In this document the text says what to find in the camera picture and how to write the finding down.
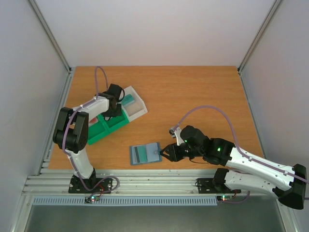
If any green plastic bin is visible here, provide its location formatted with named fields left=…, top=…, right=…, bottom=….
left=87, top=108, right=129, bottom=145

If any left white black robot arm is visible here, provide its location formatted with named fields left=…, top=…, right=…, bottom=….
left=53, top=84, right=125, bottom=192

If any front aluminium rail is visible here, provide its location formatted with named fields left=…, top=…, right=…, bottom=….
left=22, top=169, right=288, bottom=196

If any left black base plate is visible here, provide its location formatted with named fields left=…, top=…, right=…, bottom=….
left=68, top=175, right=113, bottom=194

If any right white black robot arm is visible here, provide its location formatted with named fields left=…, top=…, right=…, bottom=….
left=159, top=126, right=307, bottom=210

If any aluminium frame post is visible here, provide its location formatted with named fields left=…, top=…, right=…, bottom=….
left=237, top=0, right=283, bottom=75
left=27, top=0, right=72, bottom=73

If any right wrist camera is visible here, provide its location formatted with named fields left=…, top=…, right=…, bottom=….
left=169, top=127, right=184, bottom=146

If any teal striped card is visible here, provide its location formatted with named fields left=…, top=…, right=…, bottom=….
left=134, top=145, right=147, bottom=164

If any blue card holder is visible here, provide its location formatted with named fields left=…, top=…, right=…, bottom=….
left=129, top=142, right=162, bottom=166

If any grey slotted cable duct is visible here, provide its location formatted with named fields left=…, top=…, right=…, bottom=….
left=32, top=196, right=217, bottom=206

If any right aluminium frame post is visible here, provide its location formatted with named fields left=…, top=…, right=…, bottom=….
left=237, top=0, right=283, bottom=75

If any small circuit board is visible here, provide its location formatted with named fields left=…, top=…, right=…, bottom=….
left=84, top=196, right=100, bottom=203
left=217, top=195, right=234, bottom=202

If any white plastic bin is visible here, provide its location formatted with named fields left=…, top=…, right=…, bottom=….
left=120, top=86, right=148, bottom=122

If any left aluminium frame post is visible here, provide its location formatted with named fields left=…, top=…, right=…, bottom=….
left=27, top=0, right=72, bottom=73

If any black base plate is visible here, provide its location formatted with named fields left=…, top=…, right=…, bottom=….
left=195, top=178, right=241, bottom=194
left=68, top=175, right=113, bottom=194

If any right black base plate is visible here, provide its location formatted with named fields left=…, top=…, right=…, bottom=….
left=195, top=178, right=241, bottom=194

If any left small circuit board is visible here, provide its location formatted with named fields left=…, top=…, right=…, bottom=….
left=84, top=196, right=100, bottom=203

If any teal card stack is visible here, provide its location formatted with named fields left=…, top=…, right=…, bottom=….
left=121, top=94, right=135, bottom=106

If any red patterned card in bin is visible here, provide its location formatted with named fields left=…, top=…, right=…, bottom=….
left=89, top=117, right=98, bottom=125

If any right small circuit board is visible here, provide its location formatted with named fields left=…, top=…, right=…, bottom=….
left=217, top=195, right=234, bottom=202

